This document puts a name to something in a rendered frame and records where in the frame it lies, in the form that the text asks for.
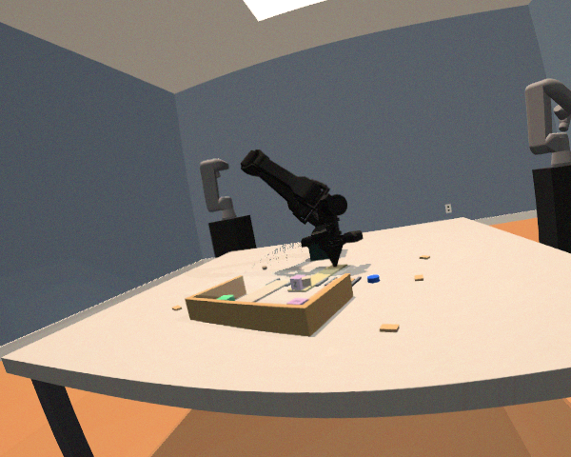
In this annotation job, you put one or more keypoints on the blue short cylinder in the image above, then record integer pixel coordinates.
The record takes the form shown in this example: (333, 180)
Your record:
(374, 278)

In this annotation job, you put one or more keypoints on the brown open-top box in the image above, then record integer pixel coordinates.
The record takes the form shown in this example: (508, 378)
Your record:
(273, 301)

